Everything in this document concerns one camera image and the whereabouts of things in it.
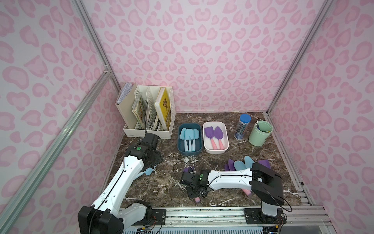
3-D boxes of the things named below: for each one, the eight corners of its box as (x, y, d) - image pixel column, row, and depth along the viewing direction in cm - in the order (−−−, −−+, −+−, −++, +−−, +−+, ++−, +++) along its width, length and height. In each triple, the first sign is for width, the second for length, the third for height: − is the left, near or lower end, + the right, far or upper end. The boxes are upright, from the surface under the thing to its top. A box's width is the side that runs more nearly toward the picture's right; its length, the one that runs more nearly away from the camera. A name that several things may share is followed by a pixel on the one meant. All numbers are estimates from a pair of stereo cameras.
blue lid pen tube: (234, 139, 105) (241, 121, 90) (233, 132, 110) (239, 113, 94) (244, 139, 105) (253, 121, 90) (242, 132, 110) (250, 113, 94)
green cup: (250, 146, 102) (257, 133, 90) (246, 133, 109) (253, 120, 97) (266, 146, 102) (275, 133, 90) (261, 133, 109) (269, 120, 97)
